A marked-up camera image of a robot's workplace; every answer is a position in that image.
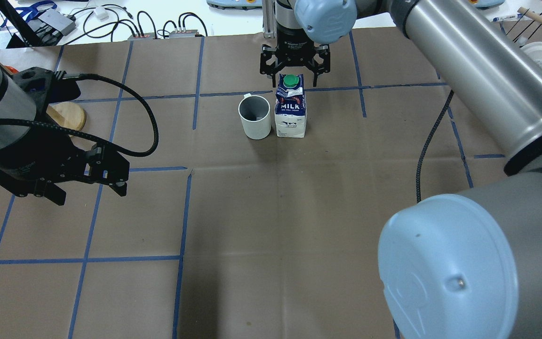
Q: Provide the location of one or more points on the aluminium frame post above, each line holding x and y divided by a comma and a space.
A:
269, 19

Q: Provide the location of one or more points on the black cup rack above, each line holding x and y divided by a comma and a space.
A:
522, 30

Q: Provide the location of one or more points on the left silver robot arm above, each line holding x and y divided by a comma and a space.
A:
36, 153

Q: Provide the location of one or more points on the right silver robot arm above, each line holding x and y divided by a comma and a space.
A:
469, 265

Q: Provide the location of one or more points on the blue white milk carton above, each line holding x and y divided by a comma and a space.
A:
290, 113

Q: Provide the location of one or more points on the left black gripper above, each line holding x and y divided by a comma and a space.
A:
24, 153

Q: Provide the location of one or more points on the orange mug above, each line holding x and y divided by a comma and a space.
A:
12, 70

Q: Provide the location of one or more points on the white mug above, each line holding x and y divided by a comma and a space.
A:
255, 115

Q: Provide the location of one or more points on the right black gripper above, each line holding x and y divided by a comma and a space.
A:
288, 34

